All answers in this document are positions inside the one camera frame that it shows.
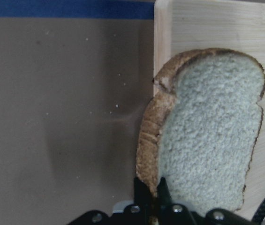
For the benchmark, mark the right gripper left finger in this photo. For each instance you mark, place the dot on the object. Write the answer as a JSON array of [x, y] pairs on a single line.
[[143, 206]]

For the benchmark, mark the wooden cutting board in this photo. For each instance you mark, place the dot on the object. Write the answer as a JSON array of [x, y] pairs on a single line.
[[181, 25]]

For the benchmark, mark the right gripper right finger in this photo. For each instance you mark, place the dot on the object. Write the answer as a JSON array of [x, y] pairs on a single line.
[[170, 212]]

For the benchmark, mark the bread slice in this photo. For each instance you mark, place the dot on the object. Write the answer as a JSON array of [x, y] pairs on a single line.
[[200, 129]]

